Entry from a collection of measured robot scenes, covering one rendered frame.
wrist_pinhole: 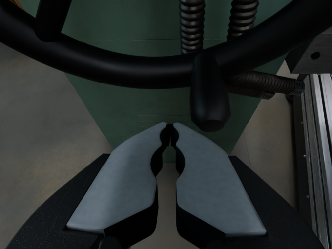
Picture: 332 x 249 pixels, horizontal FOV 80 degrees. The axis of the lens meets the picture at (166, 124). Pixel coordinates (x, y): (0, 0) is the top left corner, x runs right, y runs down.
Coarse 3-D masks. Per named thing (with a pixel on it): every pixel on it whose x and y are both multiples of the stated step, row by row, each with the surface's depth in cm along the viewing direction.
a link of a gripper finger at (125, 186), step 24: (144, 144) 10; (168, 144) 13; (120, 168) 9; (144, 168) 9; (96, 192) 8; (120, 192) 7; (144, 192) 7; (72, 216) 7; (96, 216) 7; (120, 216) 7; (144, 216) 7; (120, 240) 7
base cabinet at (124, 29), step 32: (32, 0) 30; (96, 0) 29; (128, 0) 29; (160, 0) 29; (224, 0) 29; (288, 0) 28; (64, 32) 34; (96, 32) 34; (128, 32) 34; (160, 32) 33; (224, 32) 33; (96, 96) 48; (128, 96) 47; (160, 96) 47; (128, 128) 60; (192, 128) 59; (224, 128) 59
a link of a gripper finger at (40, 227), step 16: (96, 160) 9; (80, 176) 8; (64, 192) 8; (80, 192) 8; (48, 208) 7; (64, 208) 7; (32, 224) 6; (48, 224) 6; (64, 224) 6; (16, 240) 6; (32, 240) 6; (48, 240) 6; (64, 240) 6; (80, 240) 6; (96, 240) 6
